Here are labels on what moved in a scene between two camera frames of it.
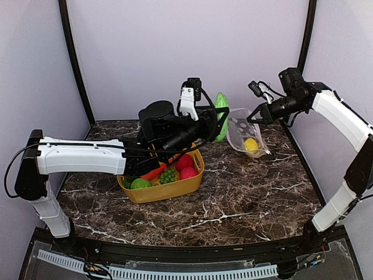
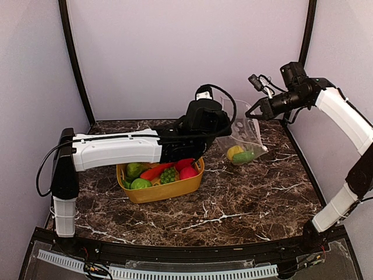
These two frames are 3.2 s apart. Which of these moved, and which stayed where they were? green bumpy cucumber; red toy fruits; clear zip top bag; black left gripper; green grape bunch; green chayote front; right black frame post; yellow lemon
Moved: clear zip top bag; green bumpy cucumber; yellow lemon
Stayed: green chayote front; right black frame post; red toy fruits; green grape bunch; black left gripper
